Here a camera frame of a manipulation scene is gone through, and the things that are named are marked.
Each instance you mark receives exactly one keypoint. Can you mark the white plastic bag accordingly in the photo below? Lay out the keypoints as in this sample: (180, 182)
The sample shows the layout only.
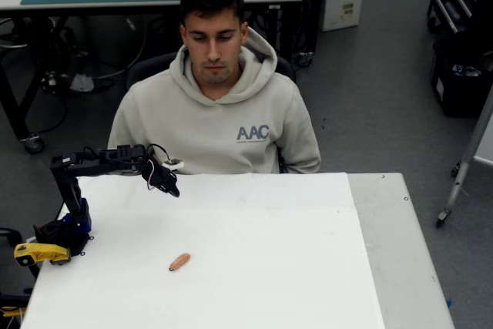
(81, 83)

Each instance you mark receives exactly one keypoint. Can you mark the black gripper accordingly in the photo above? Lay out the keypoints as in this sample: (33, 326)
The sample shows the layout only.
(166, 183)

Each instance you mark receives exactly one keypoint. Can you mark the black round floor device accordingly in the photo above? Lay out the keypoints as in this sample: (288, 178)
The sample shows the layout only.
(50, 81)

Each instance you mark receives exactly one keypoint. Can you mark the black storage bin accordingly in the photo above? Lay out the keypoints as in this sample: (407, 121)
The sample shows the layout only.
(454, 94)

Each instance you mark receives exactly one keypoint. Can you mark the man in beige hoodie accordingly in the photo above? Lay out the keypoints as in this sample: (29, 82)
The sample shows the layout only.
(215, 121)

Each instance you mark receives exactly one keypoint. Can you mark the white paper table cover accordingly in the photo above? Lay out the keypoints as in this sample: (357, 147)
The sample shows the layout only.
(250, 248)

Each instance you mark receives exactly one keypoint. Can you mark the black and yellow tool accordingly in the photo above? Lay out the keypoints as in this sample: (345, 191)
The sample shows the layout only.
(11, 300)

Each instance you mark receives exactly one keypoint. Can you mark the grey metal stand leg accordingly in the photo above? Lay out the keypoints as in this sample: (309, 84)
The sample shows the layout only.
(462, 175)

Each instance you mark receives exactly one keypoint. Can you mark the black office chair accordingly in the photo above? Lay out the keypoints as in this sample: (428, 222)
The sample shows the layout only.
(146, 69)

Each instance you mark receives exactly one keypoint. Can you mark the yellow clamp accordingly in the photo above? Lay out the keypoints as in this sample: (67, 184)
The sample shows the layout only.
(38, 252)

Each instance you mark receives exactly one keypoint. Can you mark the orange carrot piece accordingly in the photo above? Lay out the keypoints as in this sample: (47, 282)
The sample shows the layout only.
(180, 261)

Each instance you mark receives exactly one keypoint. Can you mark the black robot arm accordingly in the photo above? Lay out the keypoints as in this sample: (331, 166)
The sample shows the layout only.
(69, 190)

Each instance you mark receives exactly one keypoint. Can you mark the small white gripper camera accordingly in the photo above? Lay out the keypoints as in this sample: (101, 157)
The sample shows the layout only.
(173, 164)

